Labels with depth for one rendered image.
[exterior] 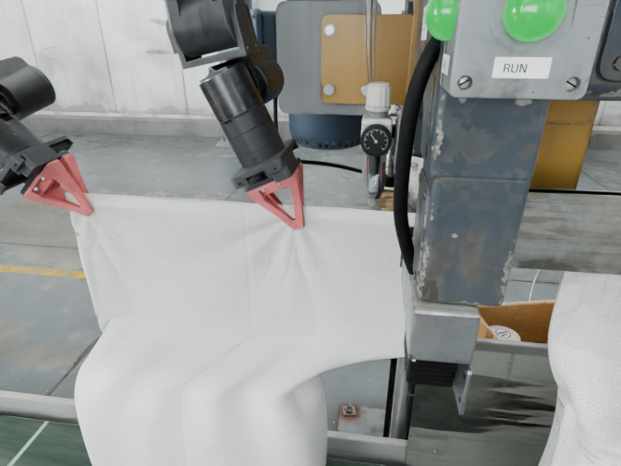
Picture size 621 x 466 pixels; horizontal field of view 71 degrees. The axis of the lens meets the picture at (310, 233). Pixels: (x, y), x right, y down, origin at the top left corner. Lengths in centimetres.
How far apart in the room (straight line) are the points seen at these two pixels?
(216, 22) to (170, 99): 567
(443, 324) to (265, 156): 26
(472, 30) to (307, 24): 46
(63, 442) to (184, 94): 517
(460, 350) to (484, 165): 16
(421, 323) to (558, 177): 37
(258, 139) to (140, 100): 586
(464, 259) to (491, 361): 59
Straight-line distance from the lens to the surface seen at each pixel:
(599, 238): 58
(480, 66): 28
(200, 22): 50
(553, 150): 67
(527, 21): 27
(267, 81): 55
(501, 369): 96
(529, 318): 210
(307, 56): 72
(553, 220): 55
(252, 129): 50
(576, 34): 29
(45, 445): 131
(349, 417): 169
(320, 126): 76
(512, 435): 109
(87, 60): 663
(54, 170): 64
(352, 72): 70
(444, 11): 28
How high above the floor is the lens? 128
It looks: 25 degrees down
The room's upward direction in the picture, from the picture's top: straight up
